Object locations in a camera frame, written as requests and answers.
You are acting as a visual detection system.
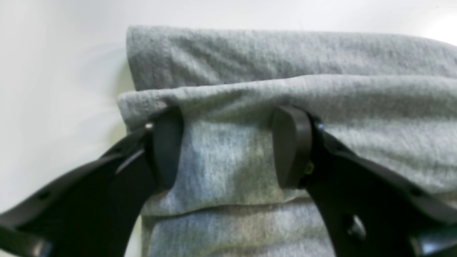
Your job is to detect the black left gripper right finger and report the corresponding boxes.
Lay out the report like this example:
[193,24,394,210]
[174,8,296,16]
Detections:
[271,106,457,257]

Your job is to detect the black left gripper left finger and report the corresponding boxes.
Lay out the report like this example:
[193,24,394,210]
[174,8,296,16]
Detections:
[0,107,184,257]

